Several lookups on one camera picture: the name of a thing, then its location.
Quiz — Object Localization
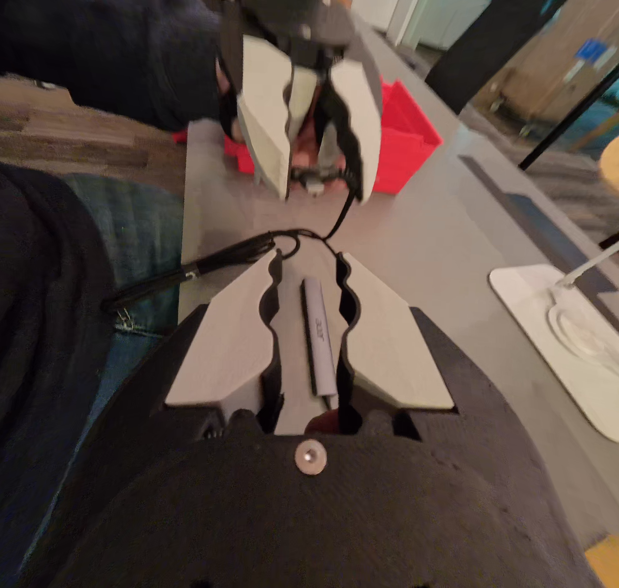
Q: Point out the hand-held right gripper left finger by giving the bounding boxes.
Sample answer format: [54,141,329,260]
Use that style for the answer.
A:
[167,250,283,410]

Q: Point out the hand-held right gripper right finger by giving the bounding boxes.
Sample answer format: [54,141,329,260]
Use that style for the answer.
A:
[334,253,455,415]

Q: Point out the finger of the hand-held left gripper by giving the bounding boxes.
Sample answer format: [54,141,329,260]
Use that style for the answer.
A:
[237,35,291,200]
[329,59,383,202]

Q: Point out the red plastic bin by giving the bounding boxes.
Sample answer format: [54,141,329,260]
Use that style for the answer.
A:
[174,79,444,194]

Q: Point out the grey usb hub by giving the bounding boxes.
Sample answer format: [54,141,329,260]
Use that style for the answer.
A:
[302,279,339,410]

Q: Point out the thick smooth black cable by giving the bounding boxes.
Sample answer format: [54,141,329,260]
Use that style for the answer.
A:
[102,168,354,310]

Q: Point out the yellow plastic bin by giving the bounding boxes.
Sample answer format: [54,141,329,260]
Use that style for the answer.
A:
[585,535,619,588]

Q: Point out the person's left forearm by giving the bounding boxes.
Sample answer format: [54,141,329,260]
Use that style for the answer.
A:
[0,0,228,130]

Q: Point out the person's left hand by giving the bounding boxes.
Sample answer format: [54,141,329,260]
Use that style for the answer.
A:
[290,120,349,175]

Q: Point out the person's blue jeans leg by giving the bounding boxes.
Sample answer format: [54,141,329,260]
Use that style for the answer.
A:
[58,173,184,424]

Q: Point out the white stand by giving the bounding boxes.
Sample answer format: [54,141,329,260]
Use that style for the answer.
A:
[489,240,619,444]

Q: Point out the black tripod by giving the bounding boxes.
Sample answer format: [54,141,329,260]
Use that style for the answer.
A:
[520,76,619,171]

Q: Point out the stack of cardboard boxes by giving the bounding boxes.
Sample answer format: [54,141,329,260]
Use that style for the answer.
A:
[503,0,619,125]

